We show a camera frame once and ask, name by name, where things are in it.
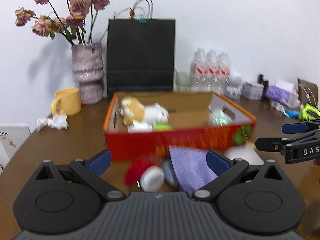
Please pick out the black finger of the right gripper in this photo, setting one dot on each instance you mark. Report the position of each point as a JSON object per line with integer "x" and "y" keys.
{"x": 272, "y": 145}

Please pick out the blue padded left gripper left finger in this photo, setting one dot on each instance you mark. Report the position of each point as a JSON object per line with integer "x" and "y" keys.
{"x": 88, "y": 173}

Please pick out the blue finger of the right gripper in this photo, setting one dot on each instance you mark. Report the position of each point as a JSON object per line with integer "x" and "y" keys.
{"x": 300, "y": 127}

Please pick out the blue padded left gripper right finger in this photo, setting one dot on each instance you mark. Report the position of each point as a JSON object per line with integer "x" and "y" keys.
{"x": 228, "y": 174}

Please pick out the purple drawstring cloth pouch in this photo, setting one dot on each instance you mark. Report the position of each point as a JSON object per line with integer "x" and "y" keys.
{"x": 190, "y": 168}

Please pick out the red soft item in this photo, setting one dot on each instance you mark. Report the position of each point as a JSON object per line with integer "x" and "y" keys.
{"x": 135, "y": 171}

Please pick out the clear plastic bag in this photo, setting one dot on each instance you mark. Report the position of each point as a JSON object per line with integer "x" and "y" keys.
{"x": 219, "y": 118}

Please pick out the white tissue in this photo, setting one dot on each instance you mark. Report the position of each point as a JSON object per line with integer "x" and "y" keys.
{"x": 138, "y": 126}

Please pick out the white round container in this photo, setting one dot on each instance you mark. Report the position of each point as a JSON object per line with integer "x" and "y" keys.
{"x": 152, "y": 179}

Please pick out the white and yellow plush alpaca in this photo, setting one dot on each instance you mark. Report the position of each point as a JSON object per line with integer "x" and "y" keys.
{"x": 131, "y": 109}

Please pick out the green tissue pack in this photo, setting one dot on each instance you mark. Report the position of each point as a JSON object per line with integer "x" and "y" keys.
{"x": 160, "y": 126}

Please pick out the neon yellow black gadget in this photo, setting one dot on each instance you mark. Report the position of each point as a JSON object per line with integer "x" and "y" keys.
{"x": 309, "y": 112}

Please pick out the purple wet wipes pack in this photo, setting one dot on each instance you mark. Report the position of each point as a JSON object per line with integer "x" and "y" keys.
{"x": 278, "y": 95}

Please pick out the red cardboard box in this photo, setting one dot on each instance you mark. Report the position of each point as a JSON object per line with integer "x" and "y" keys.
{"x": 189, "y": 122}

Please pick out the small printed tin box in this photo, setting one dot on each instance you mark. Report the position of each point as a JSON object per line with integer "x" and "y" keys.
{"x": 252, "y": 91}

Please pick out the crumpled paper near mug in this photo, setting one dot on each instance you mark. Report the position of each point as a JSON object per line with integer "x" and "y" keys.
{"x": 58, "y": 121}

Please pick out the black small bottles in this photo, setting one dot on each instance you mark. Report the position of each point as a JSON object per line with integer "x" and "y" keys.
{"x": 265, "y": 83}

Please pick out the white robot figurine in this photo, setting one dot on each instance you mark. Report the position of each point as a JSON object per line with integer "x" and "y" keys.
{"x": 234, "y": 86}

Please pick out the yellow ceramic mug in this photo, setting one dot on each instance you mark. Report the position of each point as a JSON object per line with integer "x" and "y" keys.
{"x": 66, "y": 101}

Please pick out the right water bottle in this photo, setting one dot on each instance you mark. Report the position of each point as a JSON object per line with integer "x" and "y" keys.
{"x": 225, "y": 66}

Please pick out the water bottle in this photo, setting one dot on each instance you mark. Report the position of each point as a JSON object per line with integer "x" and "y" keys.
{"x": 198, "y": 70}
{"x": 213, "y": 70}
{"x": 225, "y": 66}

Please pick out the white paper box at edge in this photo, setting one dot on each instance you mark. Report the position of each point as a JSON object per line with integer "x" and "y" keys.
{"x": 12, "y": 138}

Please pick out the purple ceramic vase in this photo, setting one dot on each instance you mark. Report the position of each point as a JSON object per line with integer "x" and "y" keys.
{"x": 88, "y": 71}

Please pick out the middle water bottle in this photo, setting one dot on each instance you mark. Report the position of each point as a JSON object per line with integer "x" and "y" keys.
{"x": 213, "y": 70}

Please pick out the clear drinking glass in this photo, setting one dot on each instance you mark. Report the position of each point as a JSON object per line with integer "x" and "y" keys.
{"x": 182, "y": 82}

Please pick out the left water bottle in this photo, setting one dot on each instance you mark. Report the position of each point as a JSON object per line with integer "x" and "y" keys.
{"x": 198, "y": 70}

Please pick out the black paper shopping bag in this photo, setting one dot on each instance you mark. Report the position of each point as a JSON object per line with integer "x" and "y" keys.
{"x": 140, "y": 57}

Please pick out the teal binder clip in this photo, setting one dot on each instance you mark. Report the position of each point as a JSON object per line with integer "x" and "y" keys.
{"x": 143, "y": 20}

